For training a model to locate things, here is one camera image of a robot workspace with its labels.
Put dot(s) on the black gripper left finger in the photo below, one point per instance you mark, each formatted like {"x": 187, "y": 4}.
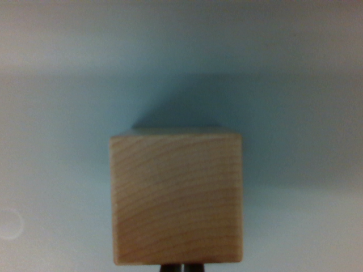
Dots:
{"x": 171, "y": 268}

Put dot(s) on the white plastic bin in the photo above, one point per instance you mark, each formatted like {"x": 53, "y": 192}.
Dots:
{"x": 297, "y": 113}

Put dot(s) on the light wooden cube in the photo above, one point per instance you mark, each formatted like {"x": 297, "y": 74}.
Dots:
{"x": 176, "y": 198}

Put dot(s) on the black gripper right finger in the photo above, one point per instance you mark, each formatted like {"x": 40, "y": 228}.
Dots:
{"x": 194, "y": 268}

